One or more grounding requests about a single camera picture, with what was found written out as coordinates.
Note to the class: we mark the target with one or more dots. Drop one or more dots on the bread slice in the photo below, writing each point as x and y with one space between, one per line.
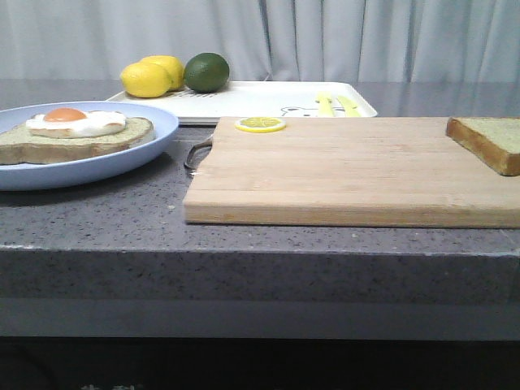
494 140
19 145

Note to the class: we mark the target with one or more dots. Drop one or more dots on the yellow plastic utensil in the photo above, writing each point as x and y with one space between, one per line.
324 100
350 107

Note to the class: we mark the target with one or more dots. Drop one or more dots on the wooden cutting board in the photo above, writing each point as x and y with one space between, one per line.
373 172

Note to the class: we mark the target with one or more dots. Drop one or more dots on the white curtain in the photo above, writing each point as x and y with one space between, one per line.
367 41

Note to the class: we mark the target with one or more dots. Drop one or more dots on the fried egg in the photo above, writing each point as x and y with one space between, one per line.
67 122

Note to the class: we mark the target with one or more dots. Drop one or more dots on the light blue plate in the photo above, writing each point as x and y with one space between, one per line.
26 176

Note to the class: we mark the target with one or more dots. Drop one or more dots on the left yellow plastic utensil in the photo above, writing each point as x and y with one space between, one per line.
324 100

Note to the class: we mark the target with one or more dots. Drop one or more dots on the white rectangular tray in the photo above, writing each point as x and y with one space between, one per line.
254 98

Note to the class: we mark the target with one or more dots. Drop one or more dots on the lemon slice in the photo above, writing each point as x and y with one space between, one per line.
260 124

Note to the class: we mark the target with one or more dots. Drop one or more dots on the right yellow plastic utensil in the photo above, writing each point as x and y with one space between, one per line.
350 107

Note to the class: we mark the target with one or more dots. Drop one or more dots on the yellow lemon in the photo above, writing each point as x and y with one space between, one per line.
145 80
173 66

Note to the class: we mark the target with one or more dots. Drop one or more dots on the front yellow lemon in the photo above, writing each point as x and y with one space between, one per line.
145 80

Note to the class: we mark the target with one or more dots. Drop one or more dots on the rear yellow lemon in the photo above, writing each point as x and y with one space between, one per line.
173 66

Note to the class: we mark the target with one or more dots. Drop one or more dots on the green lime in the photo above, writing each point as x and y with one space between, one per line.
206 72

